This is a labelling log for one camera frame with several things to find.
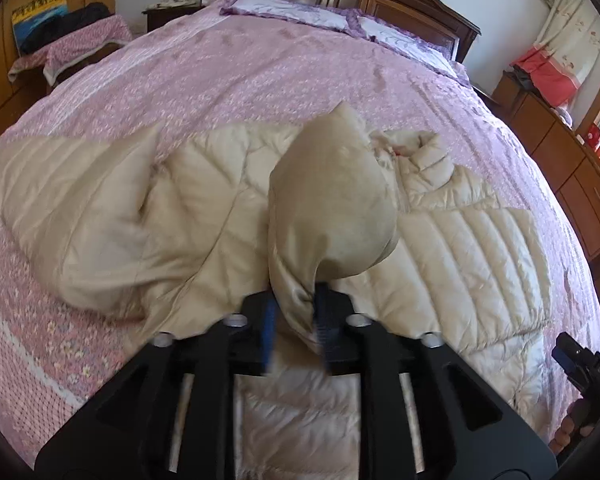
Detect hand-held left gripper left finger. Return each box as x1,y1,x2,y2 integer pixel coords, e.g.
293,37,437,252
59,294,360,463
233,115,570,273
34,290,281,480

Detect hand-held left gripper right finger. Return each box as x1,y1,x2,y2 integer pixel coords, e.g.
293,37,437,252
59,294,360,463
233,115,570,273
312,282,561,480

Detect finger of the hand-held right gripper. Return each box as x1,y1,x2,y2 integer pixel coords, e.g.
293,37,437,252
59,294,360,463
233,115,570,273
551,332,593,391

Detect beige down jacket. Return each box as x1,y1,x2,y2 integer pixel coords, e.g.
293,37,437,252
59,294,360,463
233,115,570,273
0,101,553,480

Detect dark clothes pile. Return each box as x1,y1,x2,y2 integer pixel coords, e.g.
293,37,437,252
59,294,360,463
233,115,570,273
20,2,112,55

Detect person's right hand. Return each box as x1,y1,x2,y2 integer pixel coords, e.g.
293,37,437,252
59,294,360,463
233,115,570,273
550,399,597,457

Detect wooden dresser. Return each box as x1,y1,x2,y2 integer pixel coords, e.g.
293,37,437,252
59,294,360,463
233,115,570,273
492,71,600,261

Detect pink floral bed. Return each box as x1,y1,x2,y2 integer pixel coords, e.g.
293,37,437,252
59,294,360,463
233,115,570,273
0,0,600,471

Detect red cloth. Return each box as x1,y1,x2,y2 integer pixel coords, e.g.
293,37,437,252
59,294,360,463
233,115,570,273
510,46,581,108

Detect purple frilled pillow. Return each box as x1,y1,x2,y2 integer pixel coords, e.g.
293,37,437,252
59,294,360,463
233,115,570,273
220,0,361,36
355,16,468,81

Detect cream floral curtain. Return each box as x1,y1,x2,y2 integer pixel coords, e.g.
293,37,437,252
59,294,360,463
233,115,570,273
535,0,600,111

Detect dark wooden nightstand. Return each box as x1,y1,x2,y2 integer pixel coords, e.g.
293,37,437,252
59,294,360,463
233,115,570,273
141,0,206,31

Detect yellow blue picture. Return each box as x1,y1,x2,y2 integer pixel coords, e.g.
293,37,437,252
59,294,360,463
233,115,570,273
11,0,71,53

